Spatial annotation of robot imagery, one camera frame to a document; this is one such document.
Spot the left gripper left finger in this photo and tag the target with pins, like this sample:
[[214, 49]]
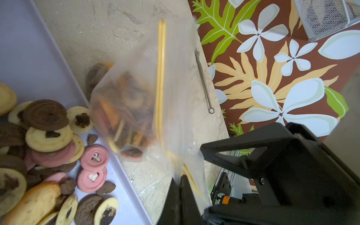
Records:
[[180, 206]]

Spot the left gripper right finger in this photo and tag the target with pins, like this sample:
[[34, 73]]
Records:
[[300, 181]]

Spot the clear bag of cookies back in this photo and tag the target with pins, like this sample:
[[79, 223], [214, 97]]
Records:
[[142, 106]]

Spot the pile of poured cookies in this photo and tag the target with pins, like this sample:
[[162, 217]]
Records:
[[49, 175]]

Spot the metal rod tool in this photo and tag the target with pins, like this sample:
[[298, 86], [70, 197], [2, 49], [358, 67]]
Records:
[[211, 110]]

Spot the white mesh basket right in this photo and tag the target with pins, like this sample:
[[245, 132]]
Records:
[[324, 18]]

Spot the lavender plastic tray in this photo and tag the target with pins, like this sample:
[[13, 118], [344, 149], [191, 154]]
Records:
[[34, 68]]

